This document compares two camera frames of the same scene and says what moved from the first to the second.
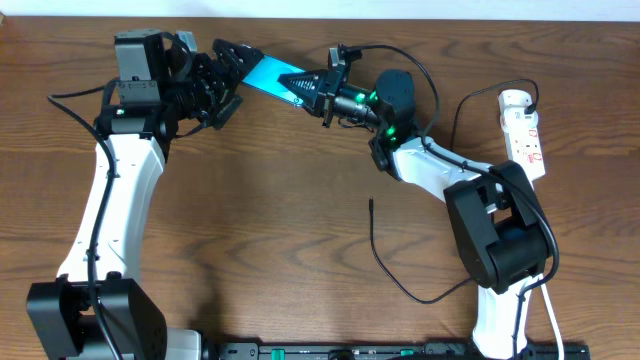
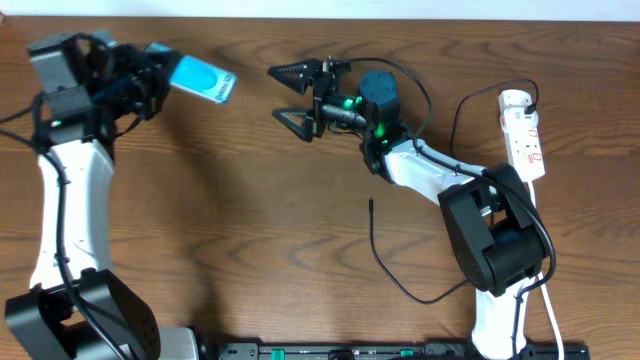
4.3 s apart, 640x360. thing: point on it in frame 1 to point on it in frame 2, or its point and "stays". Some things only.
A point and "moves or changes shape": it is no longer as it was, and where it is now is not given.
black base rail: (397, 351) stays
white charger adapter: (513, 119) stays
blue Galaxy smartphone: (265, 77) moves or changes shape
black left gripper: (215, 84) to (154, 84)
